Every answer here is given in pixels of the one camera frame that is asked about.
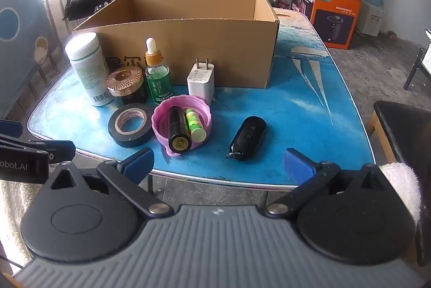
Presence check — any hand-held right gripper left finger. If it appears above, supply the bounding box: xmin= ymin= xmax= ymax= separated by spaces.
xmin=50 ymin=147 xmax=174 ymax=218

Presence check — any pink plastic lid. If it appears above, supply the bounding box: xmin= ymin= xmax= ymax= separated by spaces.
xmin=151 ymin=95 xmax=213 ymax=158

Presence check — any black tape roll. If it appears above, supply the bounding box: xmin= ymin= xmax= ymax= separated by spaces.
xmin=108 ymin=103 xmax=156 ymax=149

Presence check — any metal railing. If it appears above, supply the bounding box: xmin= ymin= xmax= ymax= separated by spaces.
xmin=32 ymin=0 xmax=102 ymax=80

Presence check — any white charger plug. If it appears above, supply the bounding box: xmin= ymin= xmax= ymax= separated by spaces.
xmin=187 ymin=57 xmax=216 ymax=105

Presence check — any white plastic bottle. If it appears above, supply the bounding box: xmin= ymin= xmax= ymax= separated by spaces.
xmin=65 ymin=32 xmax=114 ymax=107

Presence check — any green dropper bottle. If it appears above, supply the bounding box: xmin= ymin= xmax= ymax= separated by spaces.
xmin=145 ymin=38 xmax=175 ymax=105

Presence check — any black lipstick tube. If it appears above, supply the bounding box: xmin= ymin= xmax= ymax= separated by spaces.
xmin=168 ymin=106 xmax=193 ymax=154

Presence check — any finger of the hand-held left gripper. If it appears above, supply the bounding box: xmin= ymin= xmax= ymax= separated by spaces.
xmin=0 ymin=136 xmax=77 ymax=164
xmin=0 ymin=120 xmax=23 ymax=141

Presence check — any blue printed cloth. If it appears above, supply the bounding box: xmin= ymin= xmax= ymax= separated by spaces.
xmin=0 ymin=0 xmax=63 ymax=114

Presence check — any green lip balm tube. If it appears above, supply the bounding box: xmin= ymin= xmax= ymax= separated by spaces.
xmin=183 ymin=108 xmax=207 ymax=142

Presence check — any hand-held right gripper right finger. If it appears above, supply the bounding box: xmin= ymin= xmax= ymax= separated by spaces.
xmin=263 ymin=147 xmax=388 ymax=218

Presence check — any white water dispenser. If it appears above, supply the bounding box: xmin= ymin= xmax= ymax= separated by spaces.
xmin=355 ymin=0 xmax=385 ymax=37

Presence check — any white fluffy towel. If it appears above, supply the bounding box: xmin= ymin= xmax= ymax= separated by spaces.
xmin=377 ymin=162 xmax=421 ymax=224

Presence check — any black bag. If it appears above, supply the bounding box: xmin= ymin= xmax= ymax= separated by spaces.
xmin=62 ymin=0 xmax=108 ymax=21

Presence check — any dark jar with gold lid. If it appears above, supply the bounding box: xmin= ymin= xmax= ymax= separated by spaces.
xmin=106 ymin=69 xmax=149 ymax=105

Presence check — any brown cardboard box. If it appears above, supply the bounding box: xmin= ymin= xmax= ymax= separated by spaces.
xmin=72 ymin=0 xmax=281 ymax=89

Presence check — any black cushioned wooden chair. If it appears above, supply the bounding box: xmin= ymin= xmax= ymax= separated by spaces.
xmin=367 ymin=100 xmax=431 ymax=174

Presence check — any black key fob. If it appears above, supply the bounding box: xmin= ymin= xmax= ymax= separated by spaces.
xmin=226 ymin=116 xmax=267 ymax=161

